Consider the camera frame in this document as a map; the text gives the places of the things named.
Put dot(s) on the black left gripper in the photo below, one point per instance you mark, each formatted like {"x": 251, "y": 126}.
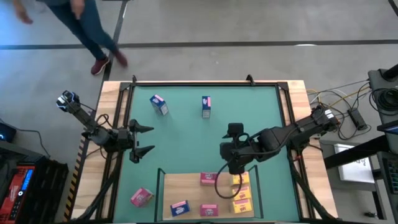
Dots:
{"x": 126, "y": 139}

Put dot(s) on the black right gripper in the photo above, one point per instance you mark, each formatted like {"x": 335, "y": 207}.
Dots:
{"x": 236, "y": 155}

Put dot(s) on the yellow cereal box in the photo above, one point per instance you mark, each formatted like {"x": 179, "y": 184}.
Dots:
{"x": 244, "y": 193}
{"x": 244, "y": 179}
{"x": 242, "y": 206}

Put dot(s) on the pink cereal box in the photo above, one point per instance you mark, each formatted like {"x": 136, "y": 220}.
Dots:
{"x": 141, "y": 197}
{"x": 207, "y": 179}
{"x": 209, "y": 210}

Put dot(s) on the blue cereal box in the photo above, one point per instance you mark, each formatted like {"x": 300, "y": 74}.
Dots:
{"x": 159, "y": 105}
{"x": 206, "y": 107}
{"x": 179, "y": 208}

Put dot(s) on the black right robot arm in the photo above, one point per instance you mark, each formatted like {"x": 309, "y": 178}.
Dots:
{"x": 295, "y": 130}

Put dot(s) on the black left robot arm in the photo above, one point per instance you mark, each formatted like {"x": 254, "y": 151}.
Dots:
{"x": 84, "y": 117}

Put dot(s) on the green table mat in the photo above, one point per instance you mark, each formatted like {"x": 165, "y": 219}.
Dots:
{"x": 233, "y": 102}

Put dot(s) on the yellow black hazard tape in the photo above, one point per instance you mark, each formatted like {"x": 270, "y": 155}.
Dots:
{"x": 72, "y": 189}

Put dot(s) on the black plastic crate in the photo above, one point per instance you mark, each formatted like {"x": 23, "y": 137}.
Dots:
{"x": 49, "y": 189}

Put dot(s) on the black metal beam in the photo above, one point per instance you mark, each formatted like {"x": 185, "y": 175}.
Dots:
{"x": 354, "y": 153}

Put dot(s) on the white board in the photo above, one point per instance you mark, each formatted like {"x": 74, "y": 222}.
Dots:
{"x": 354, "y": 172}

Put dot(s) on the person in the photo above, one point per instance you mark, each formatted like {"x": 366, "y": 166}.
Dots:
{"x": 90, "y": 28}

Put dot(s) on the black power adapter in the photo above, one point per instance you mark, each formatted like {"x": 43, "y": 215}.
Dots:
{"x": 357, "y": 118}

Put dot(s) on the black device with blue light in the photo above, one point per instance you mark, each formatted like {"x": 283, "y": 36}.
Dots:
{"x": 7, "y": 132}

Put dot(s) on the red electronic device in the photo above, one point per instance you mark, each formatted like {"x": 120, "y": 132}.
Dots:
{"x": 14, "y": 193}

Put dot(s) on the small black floor object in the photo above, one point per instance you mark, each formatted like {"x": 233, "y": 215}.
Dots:
{"x": 370, "y": 214}

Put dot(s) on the person's hand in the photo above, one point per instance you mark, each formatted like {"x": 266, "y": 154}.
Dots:
{"x": 77, "y": 7}
{"x": 23, "y": 15}

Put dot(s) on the grey cart top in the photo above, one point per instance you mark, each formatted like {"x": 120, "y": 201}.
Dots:
{"x": 374, "y": 81}

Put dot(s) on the dark keyboard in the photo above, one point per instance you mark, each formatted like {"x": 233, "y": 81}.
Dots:
{"x": 392, "y": 174}

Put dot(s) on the tablet with blue screen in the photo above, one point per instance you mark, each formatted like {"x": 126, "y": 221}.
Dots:
{"x": 391, "y": 129}

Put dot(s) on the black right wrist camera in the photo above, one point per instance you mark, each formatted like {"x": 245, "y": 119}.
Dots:
{"x": 236, "y": 130}

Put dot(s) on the wooden shelf with black frame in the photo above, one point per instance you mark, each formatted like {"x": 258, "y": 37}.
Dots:
{"x": 186, "y": 189}

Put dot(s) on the black frame clamp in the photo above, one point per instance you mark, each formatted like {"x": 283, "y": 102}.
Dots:
{"x": 134, "y": 79}
{"x": 250, "y": 79}

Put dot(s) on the black metal table frame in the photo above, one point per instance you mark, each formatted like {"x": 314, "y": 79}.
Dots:
{"x": 202, "y": 83}

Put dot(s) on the black round post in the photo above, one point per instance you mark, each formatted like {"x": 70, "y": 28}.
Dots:
{"x": 391, "y": 73}

